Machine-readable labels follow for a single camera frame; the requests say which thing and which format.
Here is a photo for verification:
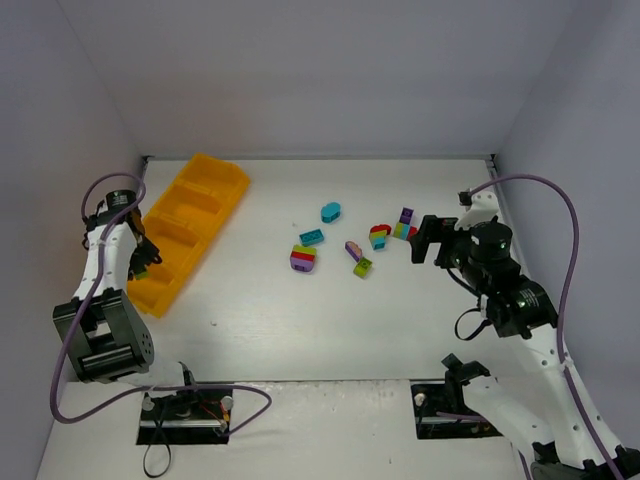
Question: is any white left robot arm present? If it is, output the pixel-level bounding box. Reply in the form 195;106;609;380
52;190;195;387

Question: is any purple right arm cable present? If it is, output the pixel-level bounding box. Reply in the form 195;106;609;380
437;173;626;480

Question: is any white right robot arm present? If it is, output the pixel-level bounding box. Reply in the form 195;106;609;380
410;215;639;479

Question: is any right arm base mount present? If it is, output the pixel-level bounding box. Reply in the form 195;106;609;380
410;381;501;440

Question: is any teal flat lego brick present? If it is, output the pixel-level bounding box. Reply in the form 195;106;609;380
299;229;324;247

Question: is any purple small lego cube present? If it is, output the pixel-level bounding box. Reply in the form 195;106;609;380
399;207;414;225

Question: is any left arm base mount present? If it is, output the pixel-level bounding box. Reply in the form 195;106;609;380
136;388;234;446

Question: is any green square lego brick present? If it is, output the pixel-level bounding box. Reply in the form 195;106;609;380
353;257;373;279

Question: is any yellow divided plastic tray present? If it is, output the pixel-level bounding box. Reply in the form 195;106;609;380
128;153;250;318

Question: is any striped lego stack purple base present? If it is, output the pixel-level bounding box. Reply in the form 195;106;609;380
289;245;317;273

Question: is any black loop cable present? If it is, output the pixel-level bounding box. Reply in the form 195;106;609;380
142;399;173;478

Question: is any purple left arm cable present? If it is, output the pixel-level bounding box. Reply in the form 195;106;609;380
51;172;273;435

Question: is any teal rounded lego brick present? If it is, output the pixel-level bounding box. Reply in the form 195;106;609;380
320;202;341;224

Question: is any rainbow curved lego stack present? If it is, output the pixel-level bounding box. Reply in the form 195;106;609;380
369;224;391;251

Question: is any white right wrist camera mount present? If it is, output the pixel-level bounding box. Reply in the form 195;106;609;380
454;190;499;231

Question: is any pink purple lego piece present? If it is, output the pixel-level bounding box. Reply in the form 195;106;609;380
345;241;363;262

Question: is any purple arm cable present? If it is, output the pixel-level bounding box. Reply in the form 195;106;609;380
437;173;626;480
51;172;273;435

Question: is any green blue red lego stack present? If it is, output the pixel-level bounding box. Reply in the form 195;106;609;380
393;222;417;241

